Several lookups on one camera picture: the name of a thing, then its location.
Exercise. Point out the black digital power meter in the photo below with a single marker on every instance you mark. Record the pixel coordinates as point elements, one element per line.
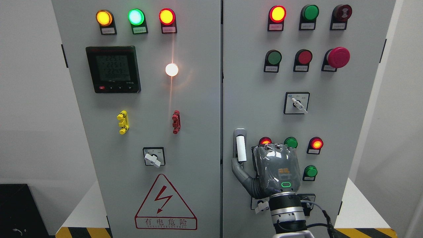
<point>114,69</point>

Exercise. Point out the grey cabinet door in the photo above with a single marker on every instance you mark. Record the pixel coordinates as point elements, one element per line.
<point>254,99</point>
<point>193,155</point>

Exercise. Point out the red terminal connector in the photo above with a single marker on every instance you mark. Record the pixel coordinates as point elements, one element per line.
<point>176,124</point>

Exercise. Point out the red mushroom emergency stop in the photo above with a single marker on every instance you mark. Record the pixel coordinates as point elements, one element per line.
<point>335,58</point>

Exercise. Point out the red electric hazard warning sticker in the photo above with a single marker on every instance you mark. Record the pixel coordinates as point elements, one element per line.
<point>164,208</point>

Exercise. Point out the red lit indicator light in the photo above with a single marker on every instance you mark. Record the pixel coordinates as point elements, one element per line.
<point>167,19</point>

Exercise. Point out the green lit indicator light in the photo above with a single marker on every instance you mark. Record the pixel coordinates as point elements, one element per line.
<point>138,21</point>

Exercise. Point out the red lit light right door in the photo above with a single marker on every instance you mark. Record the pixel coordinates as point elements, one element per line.
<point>276,18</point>

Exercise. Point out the silver door handle lock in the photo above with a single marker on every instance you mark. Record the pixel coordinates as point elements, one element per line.
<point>239,150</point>

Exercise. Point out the green small light lower right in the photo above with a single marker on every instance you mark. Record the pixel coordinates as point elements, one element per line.
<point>310,173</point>

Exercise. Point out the white selector switch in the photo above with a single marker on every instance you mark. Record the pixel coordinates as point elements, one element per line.
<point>296,103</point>
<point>259,205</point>

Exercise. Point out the green small light middle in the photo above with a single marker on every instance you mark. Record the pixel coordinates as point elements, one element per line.
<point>291,142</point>

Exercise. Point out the black box lower left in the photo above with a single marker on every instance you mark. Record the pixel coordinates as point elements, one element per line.
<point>19,215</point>

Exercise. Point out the yellow terminal connector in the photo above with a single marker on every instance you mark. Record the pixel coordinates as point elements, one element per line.
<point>123,122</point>

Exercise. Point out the black rotary knob switch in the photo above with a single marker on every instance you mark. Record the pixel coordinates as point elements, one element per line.
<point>307,206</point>

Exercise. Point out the red lit small light right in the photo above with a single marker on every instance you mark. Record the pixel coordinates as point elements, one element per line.
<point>315,145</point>

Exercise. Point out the red lit small light left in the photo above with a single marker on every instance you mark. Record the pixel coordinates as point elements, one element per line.
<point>264,140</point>

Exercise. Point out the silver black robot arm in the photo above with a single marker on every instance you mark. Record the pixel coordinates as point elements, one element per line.
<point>288,217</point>

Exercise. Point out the green push button second row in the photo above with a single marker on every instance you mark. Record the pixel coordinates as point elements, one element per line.
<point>272,61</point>

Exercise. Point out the white selector switch upper right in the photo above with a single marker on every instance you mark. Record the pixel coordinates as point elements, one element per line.
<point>296,103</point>

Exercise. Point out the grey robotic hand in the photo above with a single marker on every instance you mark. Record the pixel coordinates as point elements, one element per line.
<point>278,171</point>

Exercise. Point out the white platform with hazard stripes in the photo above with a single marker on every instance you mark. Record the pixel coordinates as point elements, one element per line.
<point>357,217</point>

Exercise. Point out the white selector switch lower right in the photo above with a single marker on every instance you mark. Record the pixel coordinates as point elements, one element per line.
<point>259,205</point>

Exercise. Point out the red lit small light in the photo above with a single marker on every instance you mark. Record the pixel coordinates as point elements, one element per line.
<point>315,145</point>
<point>264,140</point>

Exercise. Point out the grey left cabinet door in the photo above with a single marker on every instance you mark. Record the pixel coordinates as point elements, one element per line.
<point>193,155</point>

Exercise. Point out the grey right cabinet door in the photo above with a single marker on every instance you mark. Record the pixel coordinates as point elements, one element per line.
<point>254,99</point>

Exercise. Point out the green small light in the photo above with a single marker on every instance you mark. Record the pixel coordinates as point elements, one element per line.
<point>291,142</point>
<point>310,173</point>

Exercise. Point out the red push button second row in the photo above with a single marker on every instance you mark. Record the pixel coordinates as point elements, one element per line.
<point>302,60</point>

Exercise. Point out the yellow indicator light top left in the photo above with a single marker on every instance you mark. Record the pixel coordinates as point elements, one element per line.
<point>106,22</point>

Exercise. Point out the green push button top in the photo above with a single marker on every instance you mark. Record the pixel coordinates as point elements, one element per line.
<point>308,16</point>

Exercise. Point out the white selector switch left door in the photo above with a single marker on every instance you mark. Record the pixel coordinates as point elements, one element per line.
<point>154,156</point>

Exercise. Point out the white lit indicator light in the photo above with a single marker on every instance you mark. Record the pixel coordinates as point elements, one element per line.
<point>171,69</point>

